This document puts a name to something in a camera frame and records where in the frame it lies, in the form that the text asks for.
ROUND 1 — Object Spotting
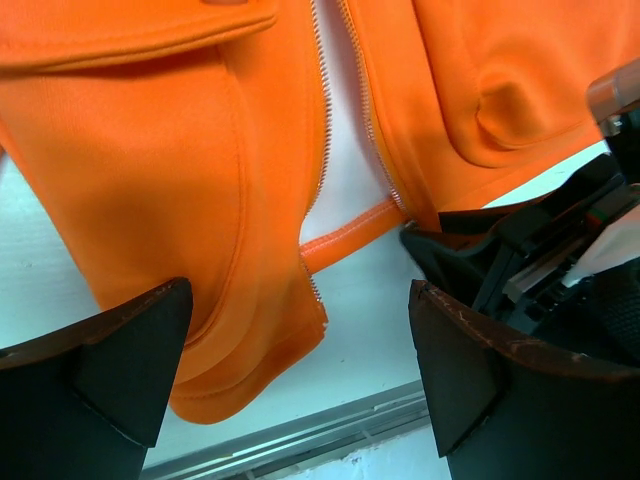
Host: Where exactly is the aluminium table edge rail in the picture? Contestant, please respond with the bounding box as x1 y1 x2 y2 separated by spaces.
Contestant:
140 381 430 479

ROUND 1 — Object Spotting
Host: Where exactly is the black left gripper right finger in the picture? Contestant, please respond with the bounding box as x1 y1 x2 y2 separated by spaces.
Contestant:
408 280 639 479

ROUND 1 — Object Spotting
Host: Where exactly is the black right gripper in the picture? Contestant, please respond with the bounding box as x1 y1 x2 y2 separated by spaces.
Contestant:
400 154 639 360

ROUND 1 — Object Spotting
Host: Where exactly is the orange jacket with pink lining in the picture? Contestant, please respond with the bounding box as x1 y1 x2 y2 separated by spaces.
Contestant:
1 1 639 424

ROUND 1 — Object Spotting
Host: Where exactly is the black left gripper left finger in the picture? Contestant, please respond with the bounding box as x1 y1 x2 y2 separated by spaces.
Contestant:
1 278 193 479

